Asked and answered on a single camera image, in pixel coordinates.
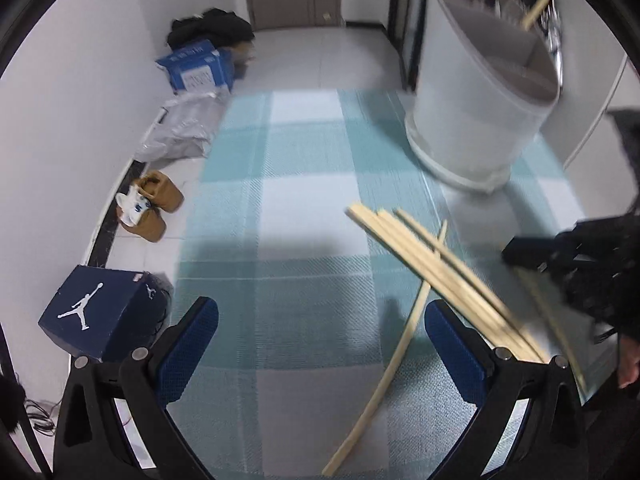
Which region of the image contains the wooden chopstick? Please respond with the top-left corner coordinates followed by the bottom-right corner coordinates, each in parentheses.
top-left (375, 210), bottom-right (544, 362)
top-left (346, 203), bottom-right (549, 363)
top-left (520, 0), bottom-right (550, 32)
top-left (321, 219), bottom-right (449, 477)
top-left (394, 208), bottom-right (551, 362)

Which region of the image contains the white utensil holder cup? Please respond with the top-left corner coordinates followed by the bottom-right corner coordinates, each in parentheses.
top-left (405, 0), bottom-right (560, 194)

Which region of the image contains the silver spoon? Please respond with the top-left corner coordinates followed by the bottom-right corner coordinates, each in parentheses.
top-left (538, 0), bottom-right (564, 89)

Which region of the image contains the silver fork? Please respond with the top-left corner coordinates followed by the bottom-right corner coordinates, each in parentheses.
top-left (469, 0), bottom-right (526, 25)

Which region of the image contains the person's right hand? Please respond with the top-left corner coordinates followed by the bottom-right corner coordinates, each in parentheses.
top-left (617, 335), bottom-right (640, 389)

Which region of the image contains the navy Jordan shoe box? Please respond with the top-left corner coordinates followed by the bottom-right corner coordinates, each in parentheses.
top-left (38, 266), bottom-right (170, 362)

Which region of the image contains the teal plaid tablecloth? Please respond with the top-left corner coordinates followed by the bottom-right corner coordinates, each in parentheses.
top-left (169, 90), bottom-right (582, 479)

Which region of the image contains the grey plastic bag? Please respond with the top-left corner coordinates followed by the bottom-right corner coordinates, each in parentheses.
top-left (134, 87), bottom-right (231, 162)

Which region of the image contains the blue cardboard box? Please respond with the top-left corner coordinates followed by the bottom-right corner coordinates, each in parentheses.
top-left (155, 40), bottom-right (234, 94)

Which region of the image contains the black clothes pile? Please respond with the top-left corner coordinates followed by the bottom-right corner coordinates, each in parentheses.
top-left (166, 8), bottom-right (255, 51)

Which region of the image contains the black framed glass door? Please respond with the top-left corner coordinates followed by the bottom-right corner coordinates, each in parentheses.
top-left (386, 0), bottom-right (426, 91)

